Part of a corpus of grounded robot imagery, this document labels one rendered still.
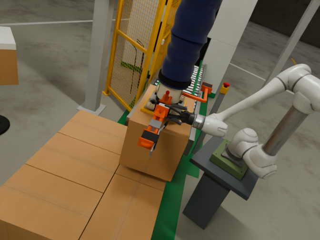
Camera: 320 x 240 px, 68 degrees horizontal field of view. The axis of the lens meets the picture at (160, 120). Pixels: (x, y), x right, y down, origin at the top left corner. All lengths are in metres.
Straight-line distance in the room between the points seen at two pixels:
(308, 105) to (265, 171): 0.53
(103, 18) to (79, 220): 2.04
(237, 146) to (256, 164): 0.20
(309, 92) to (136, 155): 1.11
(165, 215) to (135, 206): 0.74
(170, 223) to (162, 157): 0.93
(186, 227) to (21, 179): 1.47
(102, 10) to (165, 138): 1.74
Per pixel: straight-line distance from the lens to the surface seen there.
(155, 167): 1.71
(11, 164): 2.71
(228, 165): 1.94
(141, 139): 1.16
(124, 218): 1.69
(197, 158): 1.94
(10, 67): 2.57
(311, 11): 4.96
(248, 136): 1.85
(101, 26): 2.89
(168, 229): 2.38
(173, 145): 1.57
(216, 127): 1.46
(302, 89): 1.53
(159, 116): 1.37
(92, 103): 3.32
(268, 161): 1.77
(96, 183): 1.82
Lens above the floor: 1.97
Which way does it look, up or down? 34 degrees down
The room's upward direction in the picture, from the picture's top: 18 degrees clockwise
